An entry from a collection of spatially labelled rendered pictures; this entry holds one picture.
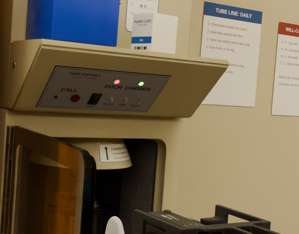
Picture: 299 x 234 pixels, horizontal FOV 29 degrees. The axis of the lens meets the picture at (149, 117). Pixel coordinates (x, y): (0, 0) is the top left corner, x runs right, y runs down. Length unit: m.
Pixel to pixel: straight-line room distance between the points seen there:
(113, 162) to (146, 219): 0.62
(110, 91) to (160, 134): 0.17
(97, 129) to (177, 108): 0.14
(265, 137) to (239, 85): 0.19
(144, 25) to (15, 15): 0.19
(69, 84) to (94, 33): 0.08
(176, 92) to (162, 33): 0.10
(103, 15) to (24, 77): 0.14
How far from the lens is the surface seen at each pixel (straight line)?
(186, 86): 0.93
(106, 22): 0.82
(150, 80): 0.88
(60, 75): 0.82
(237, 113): 1.68
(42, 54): 0.78
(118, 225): 0.42
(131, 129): 0.97
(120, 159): 1.00
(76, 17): 0.80
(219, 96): 1.63
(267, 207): 1.81
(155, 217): 0.36
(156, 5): 0.99
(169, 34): 0.91
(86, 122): 0.93
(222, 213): 0.41
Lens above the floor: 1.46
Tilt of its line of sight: 3 degrees down
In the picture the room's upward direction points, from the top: 4 degrees clockwise
